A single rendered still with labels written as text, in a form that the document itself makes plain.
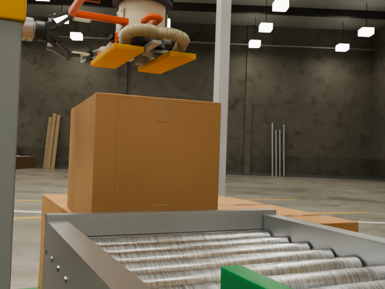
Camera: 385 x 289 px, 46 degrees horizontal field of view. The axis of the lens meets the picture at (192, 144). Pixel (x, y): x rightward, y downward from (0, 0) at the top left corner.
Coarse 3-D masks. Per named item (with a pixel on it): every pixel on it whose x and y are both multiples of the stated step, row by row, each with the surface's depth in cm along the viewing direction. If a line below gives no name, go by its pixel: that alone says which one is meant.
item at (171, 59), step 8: (160, 56) 160; (168, 56) 154; (176, 56) 154; (184, 56) 155; (192, 56) 156; (152, 64) 168; (160, 64) 167; (168, 64) 167; (176, 64) 166; (152, 72) 184; (160, 72) 183
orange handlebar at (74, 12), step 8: (80, 0) 135; (72, 8) 144; (72, 16) 152; (80, 16) 152; (88, 16) 153; (96, 16) 154; (104, 16) 155; (112, 16) 156; (144, 16) 155; (152, 16) 151; (160, 16) 153; (120, 24) 159
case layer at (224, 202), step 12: (48, 204) 217; (60, 204) 194; (228, 204) 218; (240, 204) 220; (252, 204) 222; (264, 204) 224; (288, 216) 181; (300, 216) 182; (312, 216) 183; (324, 216) 185; (348, 228) 170
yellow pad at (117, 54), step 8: (112, 48) 146; (120, 48) 145; (128, 48) 146; (136, 48) 148; (104, 56) 157; (112, 56) 156; (120, 56) 156; (128, 56) 155; (96, 64) 171; (104, 64) 171; (112, 64) 170; (120, 64) 170
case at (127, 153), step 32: (96, 96) 131; (128, 96) 135; (96, 128) 131; (128, 128) 134; (160, 128) 138; (192, 128) 142; (96, 160) 131; (128, 160) 134; (160, 160) 138; (192, 160) 142; (96, 192) 131; (128, 192) 134; (160, 192) 138; (192, 192) 142
